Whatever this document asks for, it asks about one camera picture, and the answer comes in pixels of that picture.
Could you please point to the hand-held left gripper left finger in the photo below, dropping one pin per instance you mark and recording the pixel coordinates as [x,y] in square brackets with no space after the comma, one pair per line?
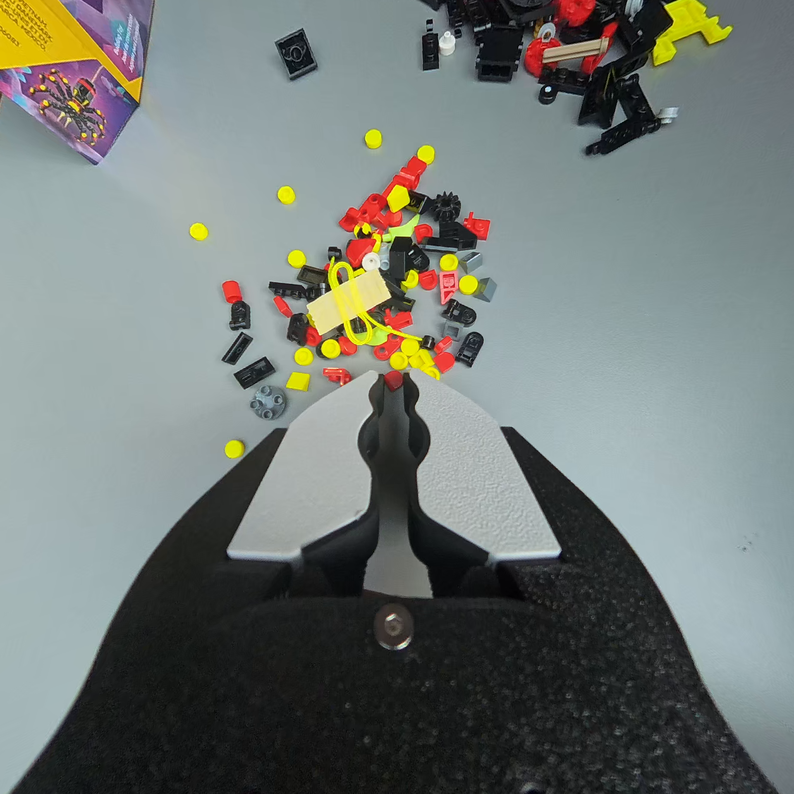
[298,484]

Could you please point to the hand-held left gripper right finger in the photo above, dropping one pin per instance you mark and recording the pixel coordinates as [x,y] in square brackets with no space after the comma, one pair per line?
[490,490]

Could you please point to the small red tile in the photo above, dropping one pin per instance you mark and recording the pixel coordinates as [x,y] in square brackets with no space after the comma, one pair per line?
[392,383]

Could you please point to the pile of small colourful bricks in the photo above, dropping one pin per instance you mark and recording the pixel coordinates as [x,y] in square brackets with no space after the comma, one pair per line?
[403,260]

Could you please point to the pile of black red bricks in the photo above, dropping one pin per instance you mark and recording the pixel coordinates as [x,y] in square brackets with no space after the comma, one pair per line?
[558,37]

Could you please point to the dark grey round plate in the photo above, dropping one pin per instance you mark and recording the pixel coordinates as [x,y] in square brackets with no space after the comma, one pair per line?
[268,402]

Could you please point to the tan card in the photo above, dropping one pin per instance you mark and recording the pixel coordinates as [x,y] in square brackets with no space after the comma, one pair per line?
[372,288]

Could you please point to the black gear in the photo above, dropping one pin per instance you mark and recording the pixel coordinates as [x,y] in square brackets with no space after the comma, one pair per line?
[445,204]

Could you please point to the black square plate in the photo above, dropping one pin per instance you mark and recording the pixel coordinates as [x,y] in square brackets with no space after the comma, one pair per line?
[295,54]

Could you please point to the small black clip brick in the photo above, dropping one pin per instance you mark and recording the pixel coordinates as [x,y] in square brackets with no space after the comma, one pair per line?
[430,49]

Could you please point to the tan connector peg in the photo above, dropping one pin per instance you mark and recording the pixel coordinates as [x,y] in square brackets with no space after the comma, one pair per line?
[574,53]

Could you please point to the small white stud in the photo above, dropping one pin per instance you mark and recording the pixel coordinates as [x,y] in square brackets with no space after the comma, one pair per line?
[446,43]

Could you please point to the purple and yellow toy box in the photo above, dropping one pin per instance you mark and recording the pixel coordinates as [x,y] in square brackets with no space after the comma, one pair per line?
[74,62]

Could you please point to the large yellow brick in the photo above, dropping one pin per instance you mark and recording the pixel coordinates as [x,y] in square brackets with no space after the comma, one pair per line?
[688,31]

